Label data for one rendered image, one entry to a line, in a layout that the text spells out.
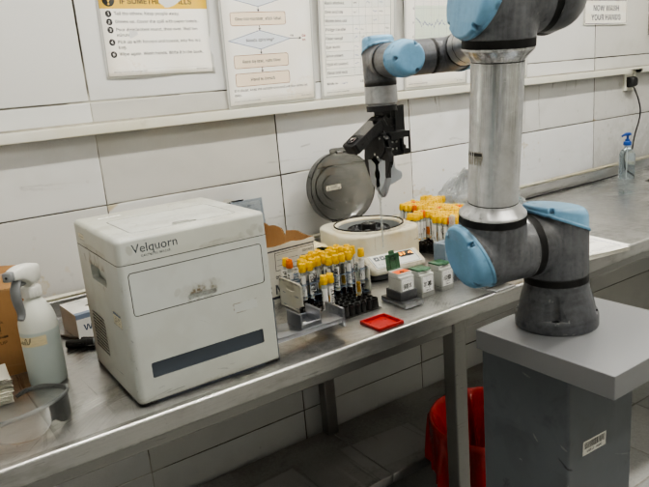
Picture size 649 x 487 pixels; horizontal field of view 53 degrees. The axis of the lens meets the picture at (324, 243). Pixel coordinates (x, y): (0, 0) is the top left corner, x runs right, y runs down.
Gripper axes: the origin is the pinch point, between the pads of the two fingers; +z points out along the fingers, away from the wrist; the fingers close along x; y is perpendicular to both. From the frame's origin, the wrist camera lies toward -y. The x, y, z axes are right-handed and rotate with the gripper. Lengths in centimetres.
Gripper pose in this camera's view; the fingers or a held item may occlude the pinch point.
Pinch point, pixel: (380, 191)
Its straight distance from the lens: 154.2
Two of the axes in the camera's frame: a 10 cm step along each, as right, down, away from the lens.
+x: -5.6, -1.5, 8.1
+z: 0.9, 9.7, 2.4
